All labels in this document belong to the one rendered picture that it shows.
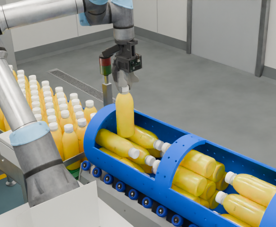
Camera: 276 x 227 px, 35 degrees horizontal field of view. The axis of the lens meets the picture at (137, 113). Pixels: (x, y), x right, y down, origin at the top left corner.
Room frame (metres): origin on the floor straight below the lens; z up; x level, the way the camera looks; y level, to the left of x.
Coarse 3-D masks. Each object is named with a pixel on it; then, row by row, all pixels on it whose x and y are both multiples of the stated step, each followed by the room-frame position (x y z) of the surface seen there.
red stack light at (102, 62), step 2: (108, 58) 2.19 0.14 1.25; (110, 58) 2.20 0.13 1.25; (100, 60) 2.19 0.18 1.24; (102, 60) 2.18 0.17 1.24; (104, 60) 2.18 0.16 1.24; (106, 60) 2.18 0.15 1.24; (108, 60) 2.19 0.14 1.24; (110, 60) 2.20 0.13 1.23; (100, 62) 2.19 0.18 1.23; (102, 62) 2.18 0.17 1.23; (104, 62) 2.18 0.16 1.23; (106, 62) 2.18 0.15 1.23; (108, 62) 2.19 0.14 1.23; (110, 62) 2.20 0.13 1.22; (100, 64) 2.19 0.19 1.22; (102, 64) 2.18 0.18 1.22; (104, 64) 2.18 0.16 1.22; (106, 64) 2.18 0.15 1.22; (108, 64) 2.19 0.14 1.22; (110, 64) 2.20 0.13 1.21
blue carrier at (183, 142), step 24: (96, 120) 1.57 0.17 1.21; (144, 120) 1.67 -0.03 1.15; (96, 144) 1.59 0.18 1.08; (192, 144) 1.31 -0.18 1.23; (216, 144) 1.33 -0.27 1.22; (120, 168) 1.39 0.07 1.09; (168, 168) 1.25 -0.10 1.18; (240, 168) 1.33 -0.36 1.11; (264, 168) 1.24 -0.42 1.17; (144, 192) 1.32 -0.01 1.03; (168, 192) 1.22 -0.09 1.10; (192, 216) 1.14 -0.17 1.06; (216, 216) 1.07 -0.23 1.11; (264, 216) 0.99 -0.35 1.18
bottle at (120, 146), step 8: (104, 128) 1.62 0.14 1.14; (96, 136) 1.58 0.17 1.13; (104, 136) 1.55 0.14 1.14; (112, 136) 1.54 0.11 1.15; (104, 144) 1.54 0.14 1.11; (112, 144) 1.51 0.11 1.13; (120, 144) 1.49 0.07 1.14; (128, 144) 1.49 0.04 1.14; (120, 152) 1.47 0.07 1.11; (128, 152) 1.46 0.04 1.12
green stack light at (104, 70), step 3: (102, 66) 2.19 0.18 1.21; (105, 66) 2.18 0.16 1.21; (108, 66) 2.19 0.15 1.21; (111, 66) 2.21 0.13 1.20; (102, 69) 2.19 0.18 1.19; (105, 69) 2.18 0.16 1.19; (108, 69) 2.19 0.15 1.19; (111, 69) 2.20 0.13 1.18; (102, 72) 2.19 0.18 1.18; (105, 72) 2.18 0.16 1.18; (108, 72) 2.18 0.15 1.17; (111, 72) 2.20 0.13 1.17
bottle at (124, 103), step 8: (120, 96) 1.55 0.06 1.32; (128, 96) 1.55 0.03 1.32; (120, 104) 1.54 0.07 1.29; (128, 104) 1.54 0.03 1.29; (120, 112) 1.54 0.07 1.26; (128, 112) 1.54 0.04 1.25; (120, 120) 1.54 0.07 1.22; (128, 120) 1.54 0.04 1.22; (120, 128) 1.54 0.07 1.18; (128, 128) 1.54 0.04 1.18; (120, 136) 1.54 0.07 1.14; (128, 136) 1.53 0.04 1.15
